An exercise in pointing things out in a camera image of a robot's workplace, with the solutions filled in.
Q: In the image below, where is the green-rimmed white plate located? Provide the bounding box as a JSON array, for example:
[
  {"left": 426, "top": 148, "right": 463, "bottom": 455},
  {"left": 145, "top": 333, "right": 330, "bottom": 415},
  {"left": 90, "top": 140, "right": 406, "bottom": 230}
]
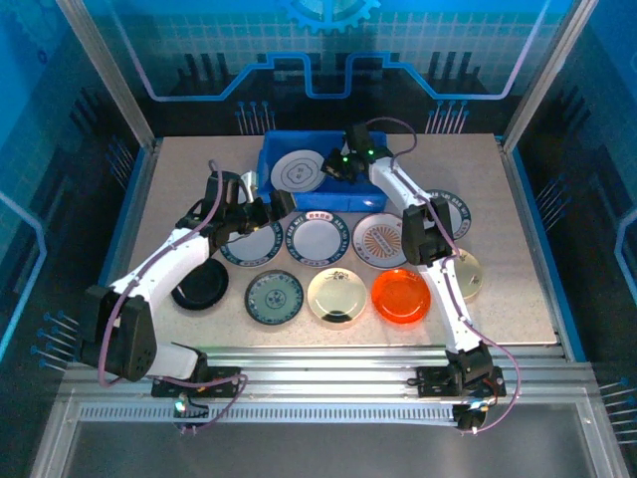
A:
[
  {"left": 422, "top": 187, "right": 473, "bottom": 239},
  {"left": 287, "top": 211, "right": 350, "bottom": 266},
  {"left": 218, "top": 218, "right": 285, "bottom": 266}
]

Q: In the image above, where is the white plate with dark outline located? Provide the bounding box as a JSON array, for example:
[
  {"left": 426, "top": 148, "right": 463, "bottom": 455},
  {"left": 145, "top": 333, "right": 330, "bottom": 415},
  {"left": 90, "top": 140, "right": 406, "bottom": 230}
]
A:
[{"left": 271, "top": 147, "right": 329, "bottom": 193}]

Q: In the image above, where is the black plate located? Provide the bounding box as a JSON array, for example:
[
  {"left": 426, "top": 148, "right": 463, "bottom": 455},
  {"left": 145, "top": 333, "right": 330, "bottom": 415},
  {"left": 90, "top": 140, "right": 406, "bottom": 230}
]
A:
[{"left": 170, "top": 258, "right": 230, "bottom": 313}]

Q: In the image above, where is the white plate with orange sunburst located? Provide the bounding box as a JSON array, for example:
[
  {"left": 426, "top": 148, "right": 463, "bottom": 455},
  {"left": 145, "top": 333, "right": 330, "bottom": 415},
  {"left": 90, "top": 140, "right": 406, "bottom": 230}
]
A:
[{"left": 351, "top": 212, "right": 412, "bottom": 268}]

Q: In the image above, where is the blue patterned plate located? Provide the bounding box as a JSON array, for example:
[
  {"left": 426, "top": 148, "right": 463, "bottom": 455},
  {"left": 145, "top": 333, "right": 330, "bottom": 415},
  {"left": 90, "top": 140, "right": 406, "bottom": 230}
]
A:
[{"left": 243, "top": 269, "right": 305, "bottom": 328}]

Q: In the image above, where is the translucent orange plate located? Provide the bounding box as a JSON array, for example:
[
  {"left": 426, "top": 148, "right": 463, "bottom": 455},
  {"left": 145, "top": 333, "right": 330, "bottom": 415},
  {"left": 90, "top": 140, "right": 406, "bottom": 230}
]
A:
[{"left": 370, "top": 267, "right": 432, "bottom": 325}]

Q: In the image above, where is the blue plastic bin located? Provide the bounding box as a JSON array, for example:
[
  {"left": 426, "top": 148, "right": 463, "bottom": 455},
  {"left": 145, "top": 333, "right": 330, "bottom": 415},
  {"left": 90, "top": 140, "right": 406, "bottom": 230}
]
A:
[{"left": 256, "top": 129, "right": 390, "bottom": 213}]

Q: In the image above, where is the small circuit board with LED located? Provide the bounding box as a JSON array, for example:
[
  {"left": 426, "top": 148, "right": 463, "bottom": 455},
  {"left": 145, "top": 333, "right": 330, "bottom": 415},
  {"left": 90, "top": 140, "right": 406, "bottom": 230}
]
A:
[
  {"left": 452, "top": 397, "right": 492, "bottom": 434},
  {"left": 171, "top": 395, "right": 210, "bottom": 434}
]

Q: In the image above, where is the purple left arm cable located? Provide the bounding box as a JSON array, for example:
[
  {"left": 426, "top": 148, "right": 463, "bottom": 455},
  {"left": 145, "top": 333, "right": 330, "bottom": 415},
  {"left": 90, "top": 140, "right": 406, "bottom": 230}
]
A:
[{"left": 97, "top": 158, "right": 250, "bottom": 434}]

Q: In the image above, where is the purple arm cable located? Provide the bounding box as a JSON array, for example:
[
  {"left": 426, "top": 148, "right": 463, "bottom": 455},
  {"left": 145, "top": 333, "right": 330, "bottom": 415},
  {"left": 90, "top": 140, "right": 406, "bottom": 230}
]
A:
[
  {"left": 366, "top": 117, "right": 522, "bottom": 434},
  {"left": 97, "top": 158, "right": 250, "bottom": 434}
]

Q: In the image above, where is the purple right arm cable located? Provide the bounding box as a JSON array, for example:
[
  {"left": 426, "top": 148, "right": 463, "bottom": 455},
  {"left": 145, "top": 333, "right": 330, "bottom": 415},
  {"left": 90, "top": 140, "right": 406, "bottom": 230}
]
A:
[{"left": 366, "top": 117, "right": 522, "bottom": 434}]

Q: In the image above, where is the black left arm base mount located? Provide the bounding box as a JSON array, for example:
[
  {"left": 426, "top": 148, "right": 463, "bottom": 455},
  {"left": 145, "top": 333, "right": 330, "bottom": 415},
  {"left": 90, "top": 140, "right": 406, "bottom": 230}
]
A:
[{"left": 151, "top": 365, "right": 243, "bottom": 399}]

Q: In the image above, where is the aluminium mounting rail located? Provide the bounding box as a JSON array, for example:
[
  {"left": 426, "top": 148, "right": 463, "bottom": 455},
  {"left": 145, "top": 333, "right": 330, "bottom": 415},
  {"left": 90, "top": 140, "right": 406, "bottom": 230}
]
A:
[{"left": 59, "top": 343, "right": 598, "bottom": 402}]

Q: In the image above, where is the aluminium frame post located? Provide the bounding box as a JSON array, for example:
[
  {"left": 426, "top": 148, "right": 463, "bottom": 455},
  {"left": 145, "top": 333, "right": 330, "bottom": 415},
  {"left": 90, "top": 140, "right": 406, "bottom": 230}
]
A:
[
  {"left": 500, "top": 0, "right": 593, "bottom": 153},
  {"left": 54, "top": 0, "right": 160, "bottom": 150}
]

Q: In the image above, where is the slotted grey cable duct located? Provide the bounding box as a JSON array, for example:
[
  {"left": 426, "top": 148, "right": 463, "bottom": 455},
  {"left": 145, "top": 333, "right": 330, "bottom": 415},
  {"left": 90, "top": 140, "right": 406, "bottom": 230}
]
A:
[{"left": 79, "top": 401, "right": 459, "bottom": 424}]

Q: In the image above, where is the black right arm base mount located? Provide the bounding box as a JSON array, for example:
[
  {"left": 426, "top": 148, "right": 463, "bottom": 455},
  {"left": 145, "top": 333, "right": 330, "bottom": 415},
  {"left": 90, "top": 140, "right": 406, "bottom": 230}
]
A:
[{"left": 415, "top": 365, "right": 507, "bottom": 399}]

